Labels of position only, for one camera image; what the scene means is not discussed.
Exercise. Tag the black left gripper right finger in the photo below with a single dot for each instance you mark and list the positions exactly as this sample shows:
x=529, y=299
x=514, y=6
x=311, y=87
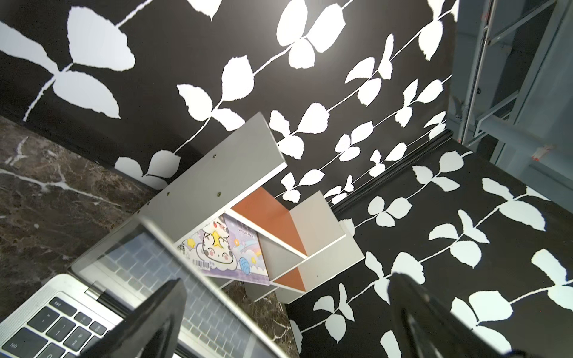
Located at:
x=424, y=328

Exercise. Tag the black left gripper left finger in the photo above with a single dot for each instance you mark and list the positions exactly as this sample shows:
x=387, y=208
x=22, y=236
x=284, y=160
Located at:
x=149, y=331

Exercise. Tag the silver laptop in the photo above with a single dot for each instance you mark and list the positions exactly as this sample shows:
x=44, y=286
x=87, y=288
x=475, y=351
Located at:
x=75, y=310

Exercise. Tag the pastel cartoon children's book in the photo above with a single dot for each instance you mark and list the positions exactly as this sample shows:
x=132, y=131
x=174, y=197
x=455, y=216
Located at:
x=226, y=248

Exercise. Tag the white shelf with orange boards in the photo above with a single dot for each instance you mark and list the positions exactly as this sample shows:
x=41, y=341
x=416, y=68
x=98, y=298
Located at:
x=303, y=247

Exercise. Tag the grey metal frame rack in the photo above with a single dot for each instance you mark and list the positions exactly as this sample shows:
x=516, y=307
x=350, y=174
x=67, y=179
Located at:
x=511, y=97

